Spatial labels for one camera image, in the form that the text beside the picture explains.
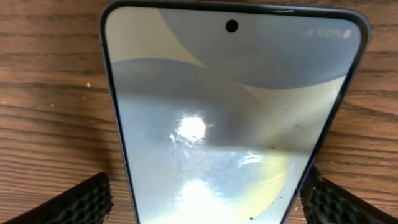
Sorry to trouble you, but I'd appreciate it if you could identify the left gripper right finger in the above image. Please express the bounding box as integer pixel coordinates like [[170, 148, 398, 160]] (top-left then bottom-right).
[[300, 167, 397, 224]]

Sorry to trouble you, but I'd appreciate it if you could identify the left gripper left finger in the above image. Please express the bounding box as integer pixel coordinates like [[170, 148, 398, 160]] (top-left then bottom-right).
[[4, 172, 113, 224]]

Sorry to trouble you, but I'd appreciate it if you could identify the blue Samsung Galaxy smartphone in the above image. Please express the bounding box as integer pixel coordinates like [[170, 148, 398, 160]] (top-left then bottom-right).
[[99, 1, 370, 224]]

